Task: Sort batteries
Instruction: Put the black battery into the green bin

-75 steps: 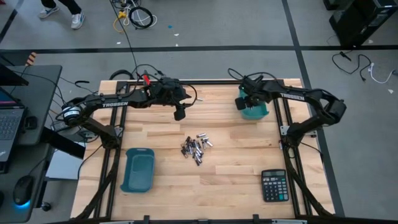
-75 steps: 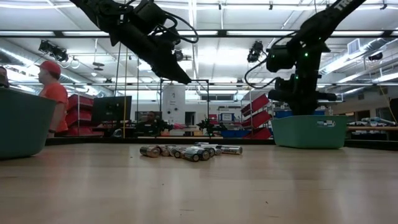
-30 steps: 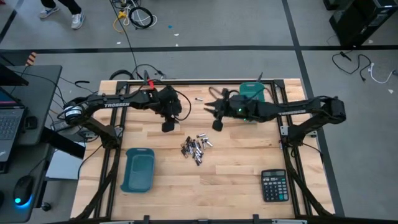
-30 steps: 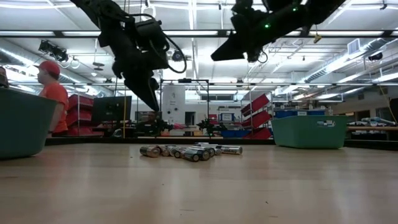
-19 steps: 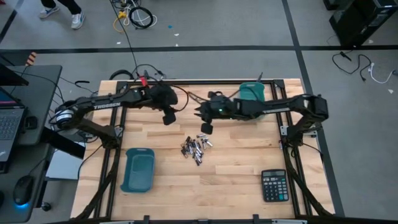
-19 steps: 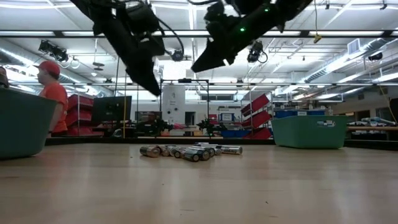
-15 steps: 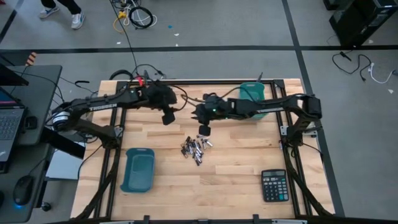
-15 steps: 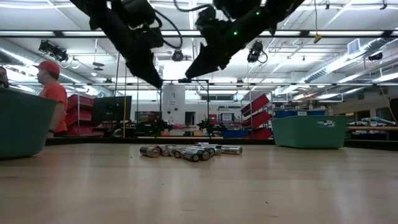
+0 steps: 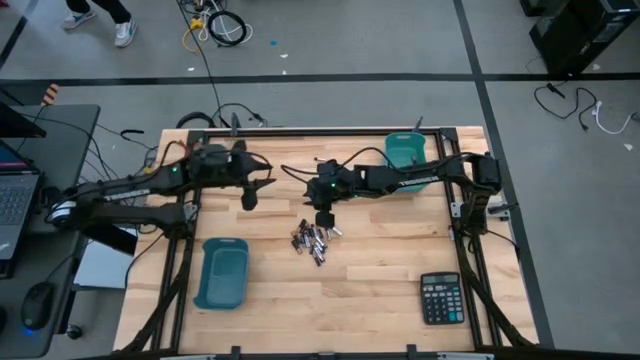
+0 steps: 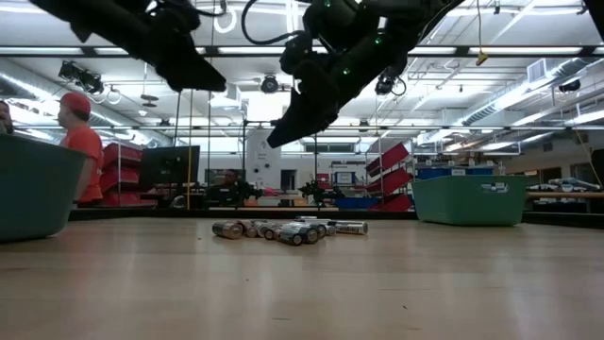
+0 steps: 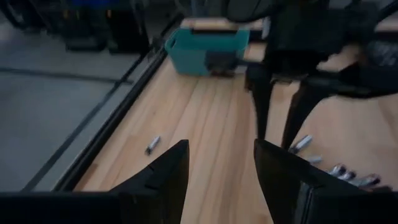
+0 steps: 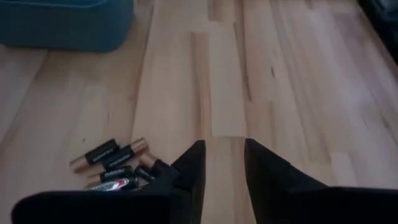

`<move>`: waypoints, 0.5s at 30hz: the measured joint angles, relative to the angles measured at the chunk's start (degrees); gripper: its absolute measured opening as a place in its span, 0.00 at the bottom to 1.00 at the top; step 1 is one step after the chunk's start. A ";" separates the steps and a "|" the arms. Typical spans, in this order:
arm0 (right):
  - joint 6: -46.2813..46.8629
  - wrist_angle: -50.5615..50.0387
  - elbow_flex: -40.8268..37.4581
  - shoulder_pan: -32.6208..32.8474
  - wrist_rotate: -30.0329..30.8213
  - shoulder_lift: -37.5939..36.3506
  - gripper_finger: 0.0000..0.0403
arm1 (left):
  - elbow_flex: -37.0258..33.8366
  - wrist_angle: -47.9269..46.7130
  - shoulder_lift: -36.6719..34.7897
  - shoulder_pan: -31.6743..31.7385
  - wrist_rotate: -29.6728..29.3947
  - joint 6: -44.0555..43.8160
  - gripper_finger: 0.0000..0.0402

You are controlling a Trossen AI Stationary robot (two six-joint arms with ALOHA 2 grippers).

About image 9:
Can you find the dark grey side desk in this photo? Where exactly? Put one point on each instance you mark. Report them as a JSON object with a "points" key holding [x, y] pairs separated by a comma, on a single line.
{"points": [[70, 150]]}

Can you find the black side clamp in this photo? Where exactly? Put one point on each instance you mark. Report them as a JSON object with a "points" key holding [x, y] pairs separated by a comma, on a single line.
{"points": [[502, 211]]}

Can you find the light teal plastic bin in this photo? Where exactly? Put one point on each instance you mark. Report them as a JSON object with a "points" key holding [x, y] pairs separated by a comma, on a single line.
{"points": [[405, 150]]}

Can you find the black frame clamp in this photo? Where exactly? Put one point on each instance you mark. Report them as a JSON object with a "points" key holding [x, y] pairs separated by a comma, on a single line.
{"points": [[234, 125]]}

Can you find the grey laptop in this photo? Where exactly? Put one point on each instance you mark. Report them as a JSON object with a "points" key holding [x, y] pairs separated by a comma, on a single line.
{"points": [[15, 200]]}

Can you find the black desk crossbar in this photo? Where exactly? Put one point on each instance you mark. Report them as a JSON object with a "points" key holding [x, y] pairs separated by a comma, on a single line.
{"points": [[115, 242]]}

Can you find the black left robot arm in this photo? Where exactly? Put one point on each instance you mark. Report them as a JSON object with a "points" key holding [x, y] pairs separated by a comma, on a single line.
{"points": [[130, 215]]}

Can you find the black desk calculator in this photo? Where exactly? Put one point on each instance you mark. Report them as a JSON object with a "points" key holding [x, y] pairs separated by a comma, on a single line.
{"points": [[442, 305]]}

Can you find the dark teal plastic bin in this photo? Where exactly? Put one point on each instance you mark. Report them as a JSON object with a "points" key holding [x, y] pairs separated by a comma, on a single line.
{"points": [[222, 275]]}

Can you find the black equipment case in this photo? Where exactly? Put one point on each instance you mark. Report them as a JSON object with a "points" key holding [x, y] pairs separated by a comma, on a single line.
{"points": [[625, 25], [565, 40]]}

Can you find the Energizer Max silver battery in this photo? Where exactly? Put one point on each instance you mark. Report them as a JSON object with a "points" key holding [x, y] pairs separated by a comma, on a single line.
{"points": [[313, 244]]}

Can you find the person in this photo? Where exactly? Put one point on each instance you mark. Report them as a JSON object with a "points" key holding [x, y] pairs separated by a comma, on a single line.
{"points": [[125, 32]]}

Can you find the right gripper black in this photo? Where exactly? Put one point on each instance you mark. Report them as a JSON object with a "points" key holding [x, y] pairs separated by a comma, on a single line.
{"points": [[340, 182]]}

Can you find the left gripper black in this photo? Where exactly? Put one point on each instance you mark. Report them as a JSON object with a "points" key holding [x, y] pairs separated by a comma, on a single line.
{"points": [[215, 165]]}

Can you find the white box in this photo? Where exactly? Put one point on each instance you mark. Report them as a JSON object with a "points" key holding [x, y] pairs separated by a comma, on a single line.
{"points": [[107, 272]]}

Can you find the black caster wheel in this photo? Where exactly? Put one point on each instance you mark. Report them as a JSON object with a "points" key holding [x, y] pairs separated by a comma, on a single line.
{"points": [[74, 332]]}

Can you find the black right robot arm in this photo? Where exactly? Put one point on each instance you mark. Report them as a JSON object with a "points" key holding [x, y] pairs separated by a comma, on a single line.
{"points": [[415, 180]]}

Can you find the black monitor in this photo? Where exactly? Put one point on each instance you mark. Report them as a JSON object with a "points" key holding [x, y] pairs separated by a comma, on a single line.
{"points": [[17, 126]]}

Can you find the orange black striped marker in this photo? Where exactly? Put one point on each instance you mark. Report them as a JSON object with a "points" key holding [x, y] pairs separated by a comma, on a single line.
{"points": [[51, 94]]}

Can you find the black computer mouse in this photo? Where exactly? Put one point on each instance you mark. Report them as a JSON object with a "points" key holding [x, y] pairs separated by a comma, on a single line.
{"points": [[37, 306]]}

